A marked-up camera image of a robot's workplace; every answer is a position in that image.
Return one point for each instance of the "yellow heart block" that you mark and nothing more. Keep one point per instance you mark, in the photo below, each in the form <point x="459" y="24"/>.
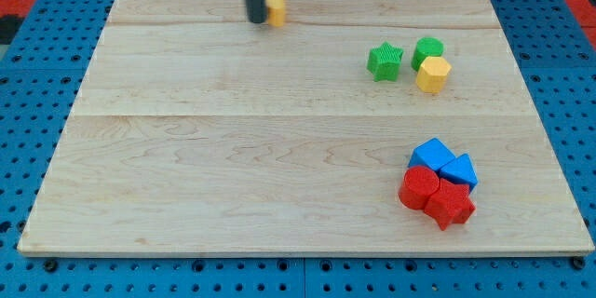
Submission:
<point x="276" y="12"/>

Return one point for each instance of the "green star block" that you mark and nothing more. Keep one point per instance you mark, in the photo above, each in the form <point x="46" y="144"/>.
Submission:
<point x="384" y="62"/>

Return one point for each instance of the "red star block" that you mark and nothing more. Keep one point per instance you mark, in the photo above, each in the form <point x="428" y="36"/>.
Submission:
<point x="451" y="204"/>

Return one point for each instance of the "light wooden board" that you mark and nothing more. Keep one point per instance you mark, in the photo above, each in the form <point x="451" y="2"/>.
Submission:
<point x="196" y="134"/>

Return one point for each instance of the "red cylinder block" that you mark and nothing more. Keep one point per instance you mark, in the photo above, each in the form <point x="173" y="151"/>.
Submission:
<point x="419" y="183"/>

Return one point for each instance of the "blue cube block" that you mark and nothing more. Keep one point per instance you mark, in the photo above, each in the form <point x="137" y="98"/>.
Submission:
<point x="433" y="154"/>

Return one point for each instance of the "yellow hexagon block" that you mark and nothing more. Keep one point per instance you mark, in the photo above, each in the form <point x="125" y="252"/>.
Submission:
<point x="432" y="74"/>

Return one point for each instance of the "green cylinder block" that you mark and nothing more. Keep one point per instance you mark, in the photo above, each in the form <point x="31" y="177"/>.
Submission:
<point x="426" y="47"/>

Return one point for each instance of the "blue triangle block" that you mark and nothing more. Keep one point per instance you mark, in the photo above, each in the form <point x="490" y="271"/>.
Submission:
<point x="460" y="171"/>

